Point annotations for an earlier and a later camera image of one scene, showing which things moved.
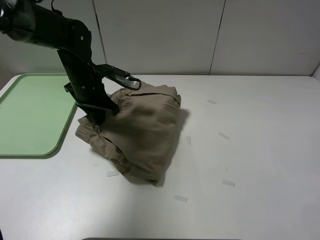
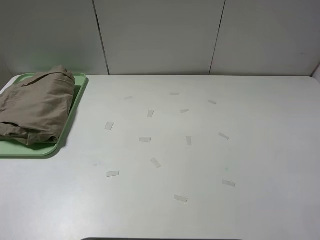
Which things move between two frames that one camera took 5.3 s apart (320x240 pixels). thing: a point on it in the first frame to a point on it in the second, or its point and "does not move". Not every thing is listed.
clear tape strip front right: [228, 183] does not move
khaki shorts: [141, 137] to [34, 109]
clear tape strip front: [180, 198] does not move
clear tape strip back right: [212, 101] does not move
